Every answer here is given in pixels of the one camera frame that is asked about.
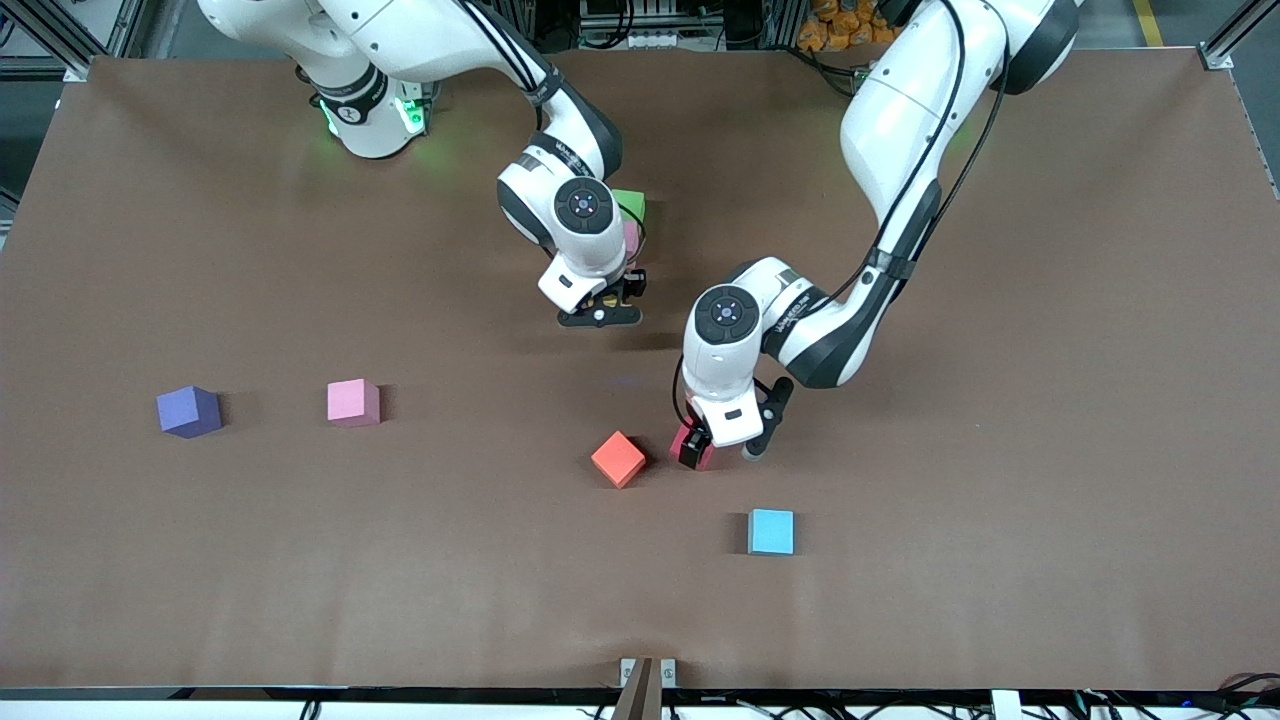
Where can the red foam block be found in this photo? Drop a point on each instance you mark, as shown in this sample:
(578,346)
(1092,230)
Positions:
(676,438)

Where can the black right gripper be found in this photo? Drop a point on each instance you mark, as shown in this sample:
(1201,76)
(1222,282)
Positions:
(634,280)

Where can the brown table cover sheet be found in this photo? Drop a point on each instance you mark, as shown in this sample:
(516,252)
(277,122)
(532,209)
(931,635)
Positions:
(1000,400)

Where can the orange foam block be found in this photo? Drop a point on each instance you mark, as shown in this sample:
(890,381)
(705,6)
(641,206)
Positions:
(618,459)

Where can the white rack equipment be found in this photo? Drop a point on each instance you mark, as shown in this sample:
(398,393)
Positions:
(640,35)

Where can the brown pole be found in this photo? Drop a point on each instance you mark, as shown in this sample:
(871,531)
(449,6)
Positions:
(636,695)

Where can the green foam block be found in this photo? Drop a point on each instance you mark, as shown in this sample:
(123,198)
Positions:
(628,205)

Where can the aluminium frame profile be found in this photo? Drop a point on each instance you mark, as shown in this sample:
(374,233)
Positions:
(120,25)
(1215,57)

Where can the pink foam block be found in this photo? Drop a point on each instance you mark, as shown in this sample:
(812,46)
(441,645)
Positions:
(632,240)
(352,400)

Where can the orange bagged goods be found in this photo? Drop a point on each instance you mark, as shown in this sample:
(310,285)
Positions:
(840,25)

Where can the small metal bracket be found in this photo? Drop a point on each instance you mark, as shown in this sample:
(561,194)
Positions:
(668,672)

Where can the light blue foam block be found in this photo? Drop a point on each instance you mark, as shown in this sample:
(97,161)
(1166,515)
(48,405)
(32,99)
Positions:
(771,531)

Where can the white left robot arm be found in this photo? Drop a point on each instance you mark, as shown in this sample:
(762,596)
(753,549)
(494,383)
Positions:
(900,120)

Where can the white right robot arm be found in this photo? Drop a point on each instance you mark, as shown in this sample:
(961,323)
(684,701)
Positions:
(400,40)

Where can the purple foam block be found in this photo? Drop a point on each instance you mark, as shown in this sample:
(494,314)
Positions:
(188,411)

